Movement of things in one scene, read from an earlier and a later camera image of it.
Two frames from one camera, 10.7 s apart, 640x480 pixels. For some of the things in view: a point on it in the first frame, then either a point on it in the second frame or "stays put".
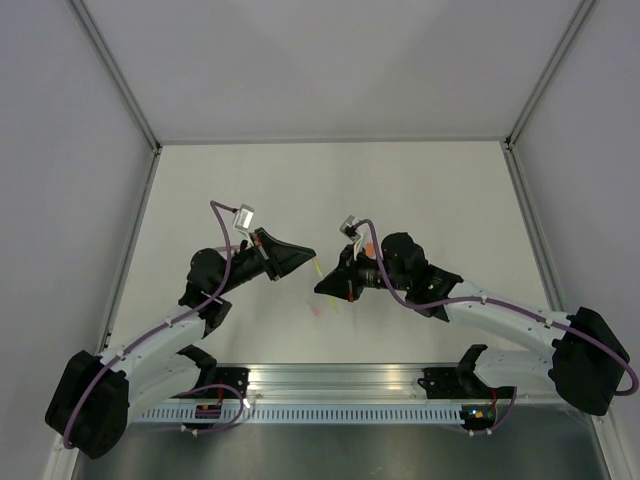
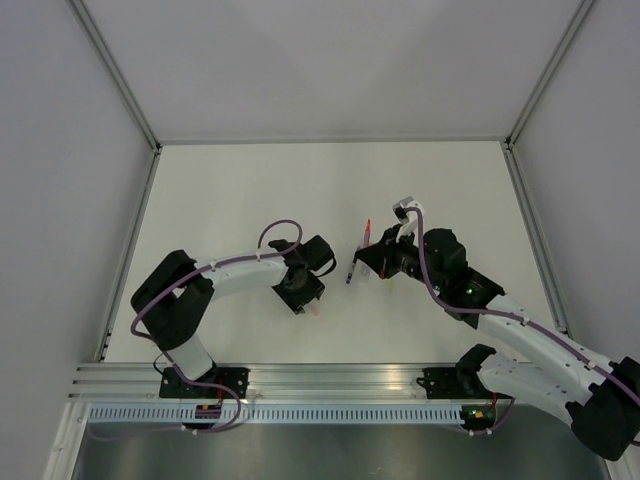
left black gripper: (277, 258) to (314, 290)
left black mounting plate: (235, 377) stays put
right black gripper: (343, 281) to (380, 256)
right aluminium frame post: (548, 74) stays put
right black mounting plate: (441, 383) stays put
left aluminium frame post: (118, 74) stays put
